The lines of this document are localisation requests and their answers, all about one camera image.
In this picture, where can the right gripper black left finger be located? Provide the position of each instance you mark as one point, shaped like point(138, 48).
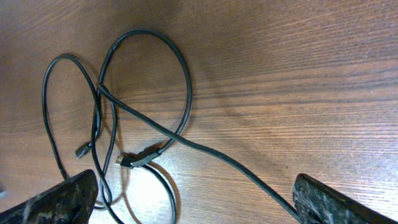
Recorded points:
point(71, 201)

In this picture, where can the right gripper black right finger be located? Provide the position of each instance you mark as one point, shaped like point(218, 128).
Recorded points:
point(315, 202)

